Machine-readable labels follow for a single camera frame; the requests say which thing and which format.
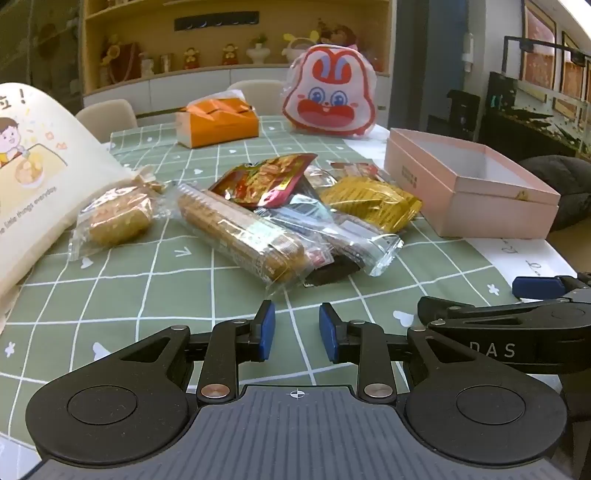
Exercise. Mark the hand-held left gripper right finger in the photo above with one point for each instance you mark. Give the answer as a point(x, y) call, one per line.
point(328, 332)

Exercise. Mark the red spicy snack bag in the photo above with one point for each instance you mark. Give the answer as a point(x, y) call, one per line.
point(268, 180)

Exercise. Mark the white wall device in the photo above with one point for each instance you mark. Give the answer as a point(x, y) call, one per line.
point(468, 50)

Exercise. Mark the white yellow bunny basket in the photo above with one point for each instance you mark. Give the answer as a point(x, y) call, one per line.
point(298, 46)

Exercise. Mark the wooden shelf cabinet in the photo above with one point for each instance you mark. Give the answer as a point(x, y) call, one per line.
point(207, 87)

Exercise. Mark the round cake clear packet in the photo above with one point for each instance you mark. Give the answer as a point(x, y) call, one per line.
point(115, 217)

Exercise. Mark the orange paper box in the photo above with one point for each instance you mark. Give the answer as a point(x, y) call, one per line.
point(217, 127)

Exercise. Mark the dark chocolate packet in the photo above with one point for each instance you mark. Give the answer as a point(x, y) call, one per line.
point(332, 273)

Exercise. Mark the red figurine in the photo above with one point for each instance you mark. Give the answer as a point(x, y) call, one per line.
point(229, 54)
point(190, 57)

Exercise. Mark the pink cardboard box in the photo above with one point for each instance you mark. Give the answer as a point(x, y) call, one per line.
point(485, 207)

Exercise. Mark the silver blue packet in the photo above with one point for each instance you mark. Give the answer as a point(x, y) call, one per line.
point(351, 240)

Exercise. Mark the brown plush toy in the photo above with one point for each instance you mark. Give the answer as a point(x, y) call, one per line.
point(344, 34)

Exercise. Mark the rabbit face bag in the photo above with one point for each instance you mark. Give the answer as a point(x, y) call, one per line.
point(328, 92)

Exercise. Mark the red vase with beads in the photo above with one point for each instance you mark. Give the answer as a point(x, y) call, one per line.
point(120, 60)

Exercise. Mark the black framed fish tank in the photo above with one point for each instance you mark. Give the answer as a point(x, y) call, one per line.
point(531, 120)

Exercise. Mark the long biscuit clear packet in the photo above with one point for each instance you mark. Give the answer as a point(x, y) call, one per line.
point(231, 230)

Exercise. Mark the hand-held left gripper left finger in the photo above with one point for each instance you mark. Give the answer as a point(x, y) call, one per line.
point(267, 330)

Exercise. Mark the black appliance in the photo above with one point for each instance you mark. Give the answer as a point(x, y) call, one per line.
point(455, 115)

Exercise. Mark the small clear orange packet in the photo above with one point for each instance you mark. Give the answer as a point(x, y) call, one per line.
point(360, 170)

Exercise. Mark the white bottle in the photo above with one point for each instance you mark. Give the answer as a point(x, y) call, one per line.
point(147, 65)

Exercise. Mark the golden yellow snack packet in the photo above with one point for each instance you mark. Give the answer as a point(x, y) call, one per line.
point(369, 198)

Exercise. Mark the cream cartoon tote bag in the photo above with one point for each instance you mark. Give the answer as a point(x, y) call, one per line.
point(46, 184)

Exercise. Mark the small cup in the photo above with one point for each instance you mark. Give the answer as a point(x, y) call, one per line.
point(167, 62)

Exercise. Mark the beige chair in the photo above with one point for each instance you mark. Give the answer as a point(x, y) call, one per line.
point(258, 90)
point(108, 117)

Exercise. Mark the white vase with plant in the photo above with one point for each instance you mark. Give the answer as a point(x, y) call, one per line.
point(257, 51)

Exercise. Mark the dark glass panel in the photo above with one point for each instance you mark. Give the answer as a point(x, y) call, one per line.
point(41, 46)

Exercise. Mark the dark cushion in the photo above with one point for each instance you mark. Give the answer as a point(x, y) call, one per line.
point(563, 184)

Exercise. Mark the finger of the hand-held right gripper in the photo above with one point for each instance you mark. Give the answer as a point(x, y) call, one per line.
point(438, 311)
point(535, 287)

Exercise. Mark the green checked tablecloth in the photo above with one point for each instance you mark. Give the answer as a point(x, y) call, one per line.
point(138, 286)

